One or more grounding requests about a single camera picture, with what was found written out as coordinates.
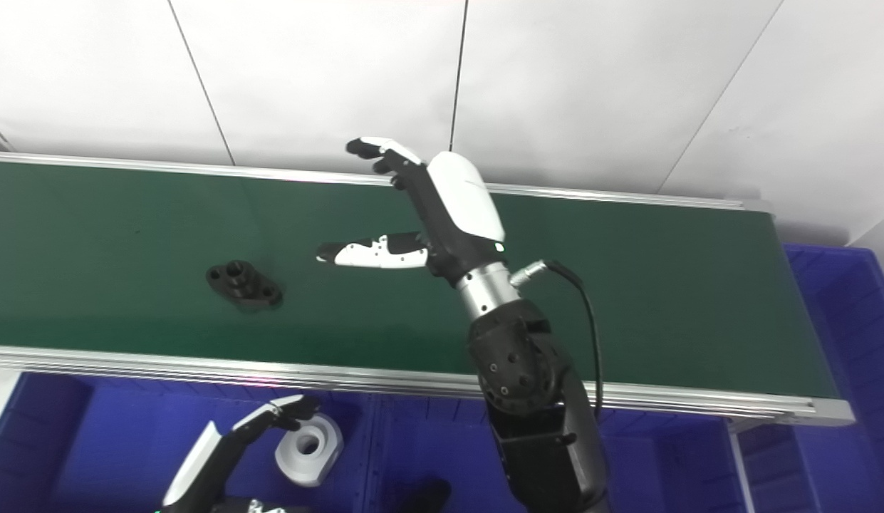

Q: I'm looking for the white hexagonal bushing part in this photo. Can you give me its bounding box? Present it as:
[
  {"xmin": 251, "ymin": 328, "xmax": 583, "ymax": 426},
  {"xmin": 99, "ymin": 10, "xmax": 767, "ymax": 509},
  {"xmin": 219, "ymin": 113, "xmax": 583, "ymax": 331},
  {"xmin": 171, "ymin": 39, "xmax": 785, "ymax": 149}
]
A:
[{"xmin": 274, "ymin": 413, "xmax": 345, "ymax": 488}]

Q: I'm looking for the blue plastic bin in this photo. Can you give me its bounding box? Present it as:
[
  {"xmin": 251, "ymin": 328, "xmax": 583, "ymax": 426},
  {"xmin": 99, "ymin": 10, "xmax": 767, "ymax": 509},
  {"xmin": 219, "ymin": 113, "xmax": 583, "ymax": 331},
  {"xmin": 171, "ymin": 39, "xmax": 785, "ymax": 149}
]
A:
[
  {"xmin": 0, "ymin": 370, "xmax": 378, "ymax": 513},
  {"xmin": 730, "ymin": 244, "xmax": 884, "ymax": 513},
  {"xmin": 363, "ymin": 392, "xmax": 745, "ymax": 513}
]

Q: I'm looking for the green conveyor belt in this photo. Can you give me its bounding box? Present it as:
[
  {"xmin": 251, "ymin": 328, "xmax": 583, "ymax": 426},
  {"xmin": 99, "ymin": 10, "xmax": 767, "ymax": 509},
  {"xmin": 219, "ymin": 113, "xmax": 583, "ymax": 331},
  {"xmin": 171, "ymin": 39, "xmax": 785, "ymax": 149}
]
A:
[
  {"xmin": 0, "ymin": 151, "xmax": 856, "ymax": 427},
  {"xmin": 0, "ymin": 161, "xmax": 840, "ymax": 398}
]

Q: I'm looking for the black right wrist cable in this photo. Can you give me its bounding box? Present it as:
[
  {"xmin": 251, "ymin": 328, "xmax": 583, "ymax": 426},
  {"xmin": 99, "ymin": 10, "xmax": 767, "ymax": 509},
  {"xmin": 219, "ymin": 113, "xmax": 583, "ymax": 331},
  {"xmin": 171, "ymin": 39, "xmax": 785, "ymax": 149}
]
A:
[{"xmin": 509, "ymin": 259, "xmax": 604, "ymax": 421}]

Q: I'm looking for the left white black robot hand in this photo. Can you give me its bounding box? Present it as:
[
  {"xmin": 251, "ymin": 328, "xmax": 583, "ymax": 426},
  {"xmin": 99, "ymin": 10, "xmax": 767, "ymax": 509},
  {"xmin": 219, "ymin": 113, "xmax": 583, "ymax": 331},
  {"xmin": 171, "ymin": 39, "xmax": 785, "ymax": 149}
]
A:
[{"xmin": 157, "ymin": 394, "xmax": 321, "ymax": 513}]

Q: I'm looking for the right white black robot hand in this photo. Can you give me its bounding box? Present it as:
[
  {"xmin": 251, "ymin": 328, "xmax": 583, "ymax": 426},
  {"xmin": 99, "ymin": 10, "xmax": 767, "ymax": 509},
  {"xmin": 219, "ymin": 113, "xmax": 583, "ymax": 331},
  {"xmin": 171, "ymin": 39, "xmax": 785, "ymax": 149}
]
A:
[{"xmin": 316, "ymin": 135, "xmax": 508, "ymax": 288}]

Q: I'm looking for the black flange part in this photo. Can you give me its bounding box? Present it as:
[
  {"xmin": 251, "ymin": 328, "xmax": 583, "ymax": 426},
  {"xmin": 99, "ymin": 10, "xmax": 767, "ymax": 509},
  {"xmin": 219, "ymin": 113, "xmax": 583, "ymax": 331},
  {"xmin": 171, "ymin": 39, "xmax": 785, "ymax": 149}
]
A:
[
  {"xmin": 399, "ymin": 479, "xmax": 453, "ymax": 513},
  {"xmin": 205, "ymin": 260, "xmax": 284, "ymax": 310}
]

